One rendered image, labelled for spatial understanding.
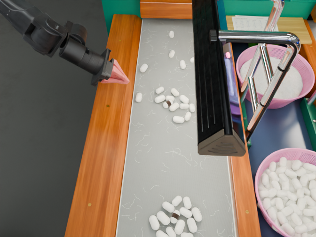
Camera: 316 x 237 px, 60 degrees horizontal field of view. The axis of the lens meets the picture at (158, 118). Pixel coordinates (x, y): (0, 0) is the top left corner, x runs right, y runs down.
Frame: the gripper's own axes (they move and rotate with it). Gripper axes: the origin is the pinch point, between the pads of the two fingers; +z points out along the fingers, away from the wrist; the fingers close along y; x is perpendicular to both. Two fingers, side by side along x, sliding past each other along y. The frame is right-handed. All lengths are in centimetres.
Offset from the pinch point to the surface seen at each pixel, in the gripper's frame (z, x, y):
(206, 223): 25.7, -5.8, -36.6
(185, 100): 20.5, -4.5, 1.1
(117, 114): 3.6, 9.0, -5.7
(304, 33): 54, -36, 34
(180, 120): 19.3, -3.3, -6.7
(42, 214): 17, 98, -17
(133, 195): 10.9, 6.5, -30.4
